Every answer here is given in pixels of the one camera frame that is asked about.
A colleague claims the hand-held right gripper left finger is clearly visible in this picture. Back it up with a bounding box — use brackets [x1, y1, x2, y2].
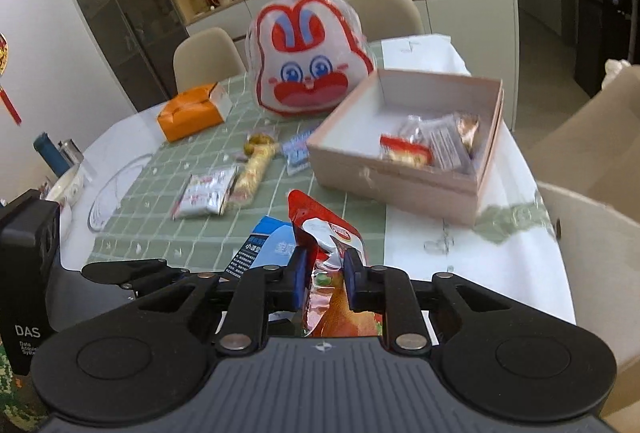
[135, 245, 308, 355]

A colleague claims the clear pastry packet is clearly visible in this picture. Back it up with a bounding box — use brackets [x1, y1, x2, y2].
[399, 114, 431, 139]

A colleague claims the orange paper box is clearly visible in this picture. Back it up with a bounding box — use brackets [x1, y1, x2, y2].
[157, 82, 233, 143]

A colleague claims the blue drinking bottle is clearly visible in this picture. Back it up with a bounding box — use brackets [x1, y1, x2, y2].
[34, 133, 63, 176]

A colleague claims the white red foil packet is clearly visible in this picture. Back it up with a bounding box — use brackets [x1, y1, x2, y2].
[172, 164, 240, 220]

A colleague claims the camouflage clothing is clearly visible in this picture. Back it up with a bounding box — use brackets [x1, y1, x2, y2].
[0, 343, 47, 433]

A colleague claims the dark brown cake packet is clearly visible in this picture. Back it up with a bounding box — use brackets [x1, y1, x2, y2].
[417, 116, 473, 171]

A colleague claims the small blue packet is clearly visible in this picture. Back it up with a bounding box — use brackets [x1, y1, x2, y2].
[281, 128, 318, 176]

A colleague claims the pink cardboard box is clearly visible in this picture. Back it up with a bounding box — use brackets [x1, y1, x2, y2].
[306, 67, 504, 226]

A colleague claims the green white printed tablecloth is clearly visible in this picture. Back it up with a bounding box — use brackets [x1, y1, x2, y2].
[85, 32, 576, 329]

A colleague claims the beige dining chair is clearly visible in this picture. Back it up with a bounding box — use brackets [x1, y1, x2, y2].
[537, 183, 640, 419]
[525, 66, 640, 209]
[172, 27, 248, 94]
[340, 0, 426, 44]

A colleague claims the golden brown pastry packet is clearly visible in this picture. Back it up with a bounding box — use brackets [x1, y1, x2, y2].
[452, 112, 482, 156]

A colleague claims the black tall appliance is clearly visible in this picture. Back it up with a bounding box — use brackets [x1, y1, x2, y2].
[575, 0, 637, 99]

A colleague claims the dark glass cabinet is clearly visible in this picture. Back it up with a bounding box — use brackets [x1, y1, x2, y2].
[52, 0, 191, 111]

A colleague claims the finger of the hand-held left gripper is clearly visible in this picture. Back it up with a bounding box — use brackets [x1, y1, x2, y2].
[82, 258, 169, 285]
[119, 268, 194, 298]

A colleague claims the red chicken snack pouch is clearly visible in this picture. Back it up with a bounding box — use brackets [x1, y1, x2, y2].
[287, 190, 383, 339]

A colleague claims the blue white snack packet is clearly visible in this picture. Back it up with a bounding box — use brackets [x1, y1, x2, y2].
[227, 216, 301, 276]

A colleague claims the round glass plate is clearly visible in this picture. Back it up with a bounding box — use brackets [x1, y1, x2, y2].
[87, 153, 162, 234]

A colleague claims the steel cup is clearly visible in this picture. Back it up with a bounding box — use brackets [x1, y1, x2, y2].
[60, 139, 84, 166]

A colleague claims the white paper sheet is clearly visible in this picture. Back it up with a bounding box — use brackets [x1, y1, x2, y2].
[381, 33, 471, 76]

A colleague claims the rabbit face plastic bag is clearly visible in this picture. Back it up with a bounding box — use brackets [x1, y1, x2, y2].
[246, 0, 377, 116]

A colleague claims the red hanging knot ornament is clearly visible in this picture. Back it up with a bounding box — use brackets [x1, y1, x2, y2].
[0, 33, 23, 126]

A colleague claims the white bowl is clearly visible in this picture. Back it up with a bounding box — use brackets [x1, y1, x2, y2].
[45, 166, 84, 205]

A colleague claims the white plush toy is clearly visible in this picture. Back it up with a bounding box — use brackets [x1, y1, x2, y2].
[602, 58, 632, 89]

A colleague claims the long beige snack packet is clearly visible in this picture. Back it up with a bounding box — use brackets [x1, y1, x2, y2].
[227, 132, 281, 206]

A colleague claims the red orange snack packet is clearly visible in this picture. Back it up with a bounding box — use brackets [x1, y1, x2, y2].
[379, 134, 435, 168]

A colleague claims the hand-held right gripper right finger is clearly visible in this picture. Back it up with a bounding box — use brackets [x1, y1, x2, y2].
[343, 247, 513, 355]

